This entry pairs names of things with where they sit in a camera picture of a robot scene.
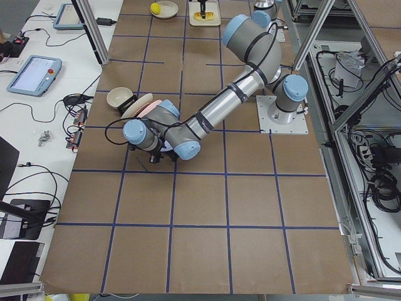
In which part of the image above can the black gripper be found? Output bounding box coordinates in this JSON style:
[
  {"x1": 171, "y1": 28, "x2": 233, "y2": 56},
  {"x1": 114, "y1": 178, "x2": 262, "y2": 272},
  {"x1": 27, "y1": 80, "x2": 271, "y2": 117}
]
[
  {"x1": 130, "y1": 130, "x2": 164, "y2": 164},
  {"x1": 197, "y1": 0, "x2": 207, "y2": 19}
]

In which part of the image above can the blue plate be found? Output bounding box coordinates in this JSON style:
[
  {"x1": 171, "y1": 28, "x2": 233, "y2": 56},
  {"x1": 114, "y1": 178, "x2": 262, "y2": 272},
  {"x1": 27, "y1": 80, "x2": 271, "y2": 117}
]
[{"x1": 160, "y1": 141, "x2": 173, "y2": 152}]

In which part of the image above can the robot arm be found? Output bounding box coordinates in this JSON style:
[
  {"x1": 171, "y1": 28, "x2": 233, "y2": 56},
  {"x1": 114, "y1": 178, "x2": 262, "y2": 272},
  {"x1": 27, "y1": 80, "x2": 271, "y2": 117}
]
[
  {"x1": 122, "y1": 11, "x2": 309, "y2": 163},
  {"x1": 189, "y1": 1, "x2": 281, "y2": 28}
]

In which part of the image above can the pink plate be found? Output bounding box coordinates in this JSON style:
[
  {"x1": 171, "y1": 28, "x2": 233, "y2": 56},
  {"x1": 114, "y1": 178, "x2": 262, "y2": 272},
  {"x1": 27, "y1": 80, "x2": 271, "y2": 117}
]
[{"x1": 137, "y1": 100, "x2": 162, "y2": 118}]

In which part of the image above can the black plate rack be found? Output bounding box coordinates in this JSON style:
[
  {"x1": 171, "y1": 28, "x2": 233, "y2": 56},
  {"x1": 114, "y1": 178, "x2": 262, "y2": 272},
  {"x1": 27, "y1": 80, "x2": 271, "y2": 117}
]
[{"x1": 117, "y1": 95, "x2": 137, "y2": 116}]

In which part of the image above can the cream white plate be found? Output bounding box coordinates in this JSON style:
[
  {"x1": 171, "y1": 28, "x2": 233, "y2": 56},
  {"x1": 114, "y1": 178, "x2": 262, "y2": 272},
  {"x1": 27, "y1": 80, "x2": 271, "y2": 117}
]
[{"x1": 122, "y1": 93, "x2": 154, "y2": 119}]

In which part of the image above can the white rectangular tray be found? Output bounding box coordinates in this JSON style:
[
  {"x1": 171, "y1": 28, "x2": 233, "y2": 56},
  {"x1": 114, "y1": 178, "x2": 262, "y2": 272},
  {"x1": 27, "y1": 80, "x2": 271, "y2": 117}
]
[{"x1": 189, "y1": 1, "x2": 221, "y2": 26}]

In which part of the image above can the white bowl with lemon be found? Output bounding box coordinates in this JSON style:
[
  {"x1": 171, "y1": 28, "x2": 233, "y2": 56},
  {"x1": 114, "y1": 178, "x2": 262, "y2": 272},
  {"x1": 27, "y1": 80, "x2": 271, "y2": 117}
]
[{"x1": 152, "y1": 1, "x2": 179, "y2": 19}]

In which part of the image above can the yellow lemon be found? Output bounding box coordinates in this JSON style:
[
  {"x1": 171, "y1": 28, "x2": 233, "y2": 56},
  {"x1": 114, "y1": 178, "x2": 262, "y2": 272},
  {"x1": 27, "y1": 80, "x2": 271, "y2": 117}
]
[{"x1": 150, "y1": 2, "x2": 161, "y2": 16}]

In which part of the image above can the small cream bowl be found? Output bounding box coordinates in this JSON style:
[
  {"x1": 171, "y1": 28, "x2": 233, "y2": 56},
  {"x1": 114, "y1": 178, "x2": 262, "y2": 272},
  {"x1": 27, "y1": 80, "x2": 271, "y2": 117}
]
[{"x1": 106, "y1": 87, "x2": 133, "y2": 108}]

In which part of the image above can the orange black circuit box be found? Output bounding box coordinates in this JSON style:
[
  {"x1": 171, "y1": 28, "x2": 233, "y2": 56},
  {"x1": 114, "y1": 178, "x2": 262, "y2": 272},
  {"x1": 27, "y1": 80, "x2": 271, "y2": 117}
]
[{"x1": 73, "y1": 108, "x2": 88, "y2": 126}]

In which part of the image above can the metal clip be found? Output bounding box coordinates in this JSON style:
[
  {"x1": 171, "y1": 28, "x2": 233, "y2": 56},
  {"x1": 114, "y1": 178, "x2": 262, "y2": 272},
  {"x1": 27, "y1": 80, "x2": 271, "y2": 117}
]
[{"x1": 38, "y1": 130, "x2": 51, "y2": 147}]

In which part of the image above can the far teach pendant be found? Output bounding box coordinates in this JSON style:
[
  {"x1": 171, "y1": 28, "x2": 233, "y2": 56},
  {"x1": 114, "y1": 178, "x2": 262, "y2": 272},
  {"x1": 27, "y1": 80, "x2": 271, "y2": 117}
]
[{"x1": 53, "y1": 3, "x2": 83, "y2": 30}]

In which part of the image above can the teach pendant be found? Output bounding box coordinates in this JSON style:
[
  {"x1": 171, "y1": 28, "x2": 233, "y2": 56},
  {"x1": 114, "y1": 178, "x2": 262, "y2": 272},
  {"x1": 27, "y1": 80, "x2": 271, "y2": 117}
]
[
  {"x1": 6, "y1": 55, "x2": 63, "y2": 97},
  {"x1": 53, "y1": 3, "x2": 83, "y2": 30}
]

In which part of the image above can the black monitor stand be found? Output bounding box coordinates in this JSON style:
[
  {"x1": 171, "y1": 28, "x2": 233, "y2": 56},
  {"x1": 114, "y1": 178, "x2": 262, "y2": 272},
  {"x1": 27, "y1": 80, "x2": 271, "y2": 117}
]
[{"x1": 1, "y1": 139, "x2": 51, "y2": 240}]

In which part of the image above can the near teach pendant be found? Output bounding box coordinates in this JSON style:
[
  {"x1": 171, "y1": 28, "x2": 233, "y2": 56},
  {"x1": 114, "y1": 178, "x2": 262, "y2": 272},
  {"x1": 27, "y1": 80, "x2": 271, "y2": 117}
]
[{"x1": 6, "y1": 55, "x2": 63, "y2": 97}]

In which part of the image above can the aluminium frame post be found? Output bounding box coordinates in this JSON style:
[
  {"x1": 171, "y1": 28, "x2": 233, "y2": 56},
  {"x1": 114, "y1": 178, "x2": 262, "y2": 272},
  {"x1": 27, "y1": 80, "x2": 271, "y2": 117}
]
[{"x1": 71, "y1": 0, "x2": 110, "y2": 66}]

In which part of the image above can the aluminium frame strut right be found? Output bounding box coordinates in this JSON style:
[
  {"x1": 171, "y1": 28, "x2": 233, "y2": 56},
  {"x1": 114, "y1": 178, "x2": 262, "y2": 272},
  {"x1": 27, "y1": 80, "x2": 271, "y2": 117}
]
[{"x1": 293, "y1": 0, "x2": 335, "y2": 71}]

